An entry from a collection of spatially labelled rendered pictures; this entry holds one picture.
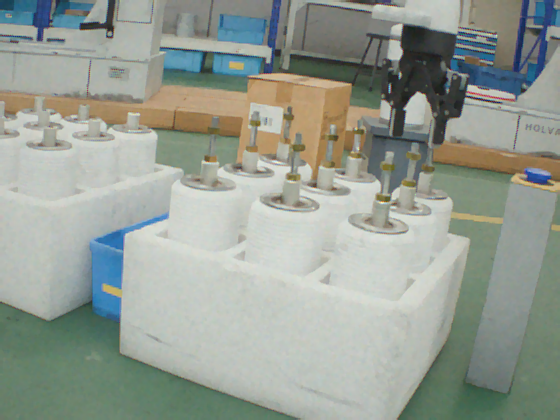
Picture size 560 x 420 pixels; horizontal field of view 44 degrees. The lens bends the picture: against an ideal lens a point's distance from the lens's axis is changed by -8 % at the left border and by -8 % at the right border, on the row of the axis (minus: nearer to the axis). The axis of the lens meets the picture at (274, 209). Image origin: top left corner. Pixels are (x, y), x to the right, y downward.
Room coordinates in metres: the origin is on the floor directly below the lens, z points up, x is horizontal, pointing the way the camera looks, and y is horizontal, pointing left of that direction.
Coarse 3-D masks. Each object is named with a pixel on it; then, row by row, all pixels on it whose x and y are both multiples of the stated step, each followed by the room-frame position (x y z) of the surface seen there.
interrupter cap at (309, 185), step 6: (300, 180) 1.02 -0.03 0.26; (306, 180) 1.03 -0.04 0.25; (312, 180) 1.03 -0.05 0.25; (306, 186) 0.99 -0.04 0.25; (312, 186) 1.01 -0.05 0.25; (336, 186) 1.02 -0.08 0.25; (342, 186) 1.02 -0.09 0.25; (312, 192) 0.97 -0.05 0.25; (318, 192) 0.97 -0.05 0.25; (324, 192) 0.97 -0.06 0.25; (330, 192) 0.97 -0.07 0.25; (336, 192) 0.98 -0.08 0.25; (342, 192) 0.98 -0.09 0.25; (348, 192) 0.99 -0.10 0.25
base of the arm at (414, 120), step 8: (392, 40) 1.44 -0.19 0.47; (392, 48) 1.43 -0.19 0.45; (400, 48) 1.42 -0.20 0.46; (392, 56) 1.43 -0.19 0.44; (400, 56) 1.42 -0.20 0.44; (416, 96) 1.41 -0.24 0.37; (424, 96) 1.42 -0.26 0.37; (384, 104) 1.44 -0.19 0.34; (408, 104) 1.41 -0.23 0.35; (416, 104) 1.41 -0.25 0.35; (424, 104) 1.43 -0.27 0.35; (384, 112) 1.43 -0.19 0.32; (408, 112) 1.41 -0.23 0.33; (416, 112) 1.41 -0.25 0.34; (424, 112) 1.43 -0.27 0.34; (384, 120) 1.43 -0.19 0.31; (408, 120) 1.41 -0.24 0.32; (416, 120) 1.42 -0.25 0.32; (408, 128) 1.41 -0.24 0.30; (416, 128) 1.42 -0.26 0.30
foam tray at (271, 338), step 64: (128, 256) 0.90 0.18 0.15; (192, 256) 0.86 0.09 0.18; (448, 256) 0.99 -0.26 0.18; (128, 320) 0.90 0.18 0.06; (192, 320) 0.86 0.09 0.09; (256, 320) 0.82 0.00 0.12; (320, 320) 0.79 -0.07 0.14; (384, 320) 0.76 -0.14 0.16; (448, 320) 1.06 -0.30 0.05; (256, 384) 0.82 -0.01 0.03; (320, 384) 0.79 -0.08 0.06; (384, 384) 0.76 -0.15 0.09
